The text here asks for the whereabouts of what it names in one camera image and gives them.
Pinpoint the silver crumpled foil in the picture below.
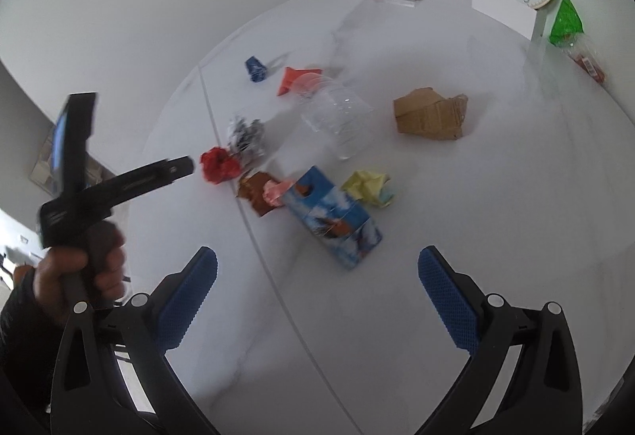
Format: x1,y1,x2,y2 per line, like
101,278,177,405
227,116,266,165

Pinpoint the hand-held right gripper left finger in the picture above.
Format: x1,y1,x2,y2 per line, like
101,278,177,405
50,246,221,435

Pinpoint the pink crumpled paper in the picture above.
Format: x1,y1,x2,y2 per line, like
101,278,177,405
263,178,296,208

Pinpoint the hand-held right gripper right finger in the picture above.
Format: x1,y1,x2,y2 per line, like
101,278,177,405
417,245,583,435

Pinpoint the orange folded paper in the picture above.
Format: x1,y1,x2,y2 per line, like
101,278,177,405
276,66,323,97

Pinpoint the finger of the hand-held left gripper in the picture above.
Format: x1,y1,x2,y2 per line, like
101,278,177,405
110,156,195,208

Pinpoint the blue printed carton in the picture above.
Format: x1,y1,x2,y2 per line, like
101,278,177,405
283,166,384,270

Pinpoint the red paper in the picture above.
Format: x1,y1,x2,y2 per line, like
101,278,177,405
200,146,240,185

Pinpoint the red packet in clear wrapper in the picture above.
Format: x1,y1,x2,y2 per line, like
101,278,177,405
566,35,607,86

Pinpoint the brown torn cardboard piece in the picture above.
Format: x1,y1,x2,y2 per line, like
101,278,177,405
393,87,470,141

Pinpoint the yellow crumpled paper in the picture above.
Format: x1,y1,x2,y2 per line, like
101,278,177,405
341,169,396,208

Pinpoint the person's left forearm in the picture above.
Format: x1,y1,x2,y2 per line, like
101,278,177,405
0,266,67,421

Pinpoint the blue crumpled paper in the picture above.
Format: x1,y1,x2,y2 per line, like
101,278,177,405
244,56,269,83

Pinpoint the person's left hand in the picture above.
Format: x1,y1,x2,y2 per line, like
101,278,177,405
15,233,128,327

